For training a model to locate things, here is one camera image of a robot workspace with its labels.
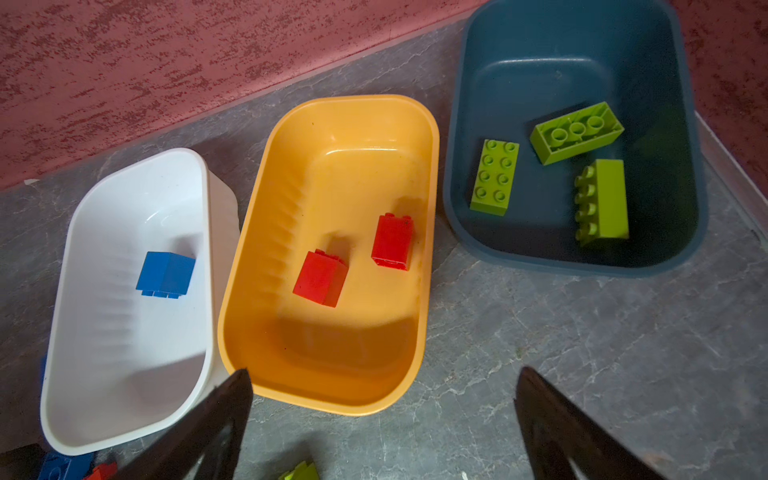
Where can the white plastic container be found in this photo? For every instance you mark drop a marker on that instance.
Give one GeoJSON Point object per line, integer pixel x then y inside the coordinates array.
{"type": "Point", "coordinates": [121, 365]}

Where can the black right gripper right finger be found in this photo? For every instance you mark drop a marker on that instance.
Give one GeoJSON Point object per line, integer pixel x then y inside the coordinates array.
{"type": "Point", "coordinates": [558, 436]}

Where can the green lego brick upright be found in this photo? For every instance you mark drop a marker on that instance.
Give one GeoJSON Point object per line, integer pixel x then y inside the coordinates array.
{"type": "Point", "coordinates": [303, 471]}

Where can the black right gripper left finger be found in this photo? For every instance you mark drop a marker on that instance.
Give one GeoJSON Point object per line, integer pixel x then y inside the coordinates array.
{"type": "Point", "coordinates": [207, 439]}

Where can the green lego brick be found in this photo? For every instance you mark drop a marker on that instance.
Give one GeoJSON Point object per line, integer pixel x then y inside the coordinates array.
{"type": "Point", "coordinates": [303, 471]}
{"type": "Point", "coordinates": [495, 177]}
{"type": "Point", "coordinates": [578, 132]}
{"type": "Point", "coordinates": [601, 203]}

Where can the dark teal plastic container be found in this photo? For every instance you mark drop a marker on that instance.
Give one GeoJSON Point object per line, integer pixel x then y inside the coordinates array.
{"type": "Point", "coordinates": [523, 63]}

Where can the blue lego brick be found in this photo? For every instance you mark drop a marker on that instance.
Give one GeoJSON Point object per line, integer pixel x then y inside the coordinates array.
{"type": "Point", "coordinates": [165, 275]}
{"type": "Point", "coordinates": [57, 466]}

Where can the yellow plastic container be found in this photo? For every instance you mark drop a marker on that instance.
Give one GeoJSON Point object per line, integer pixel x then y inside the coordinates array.
{"type": "Point", "coordinates": [330, 168]}

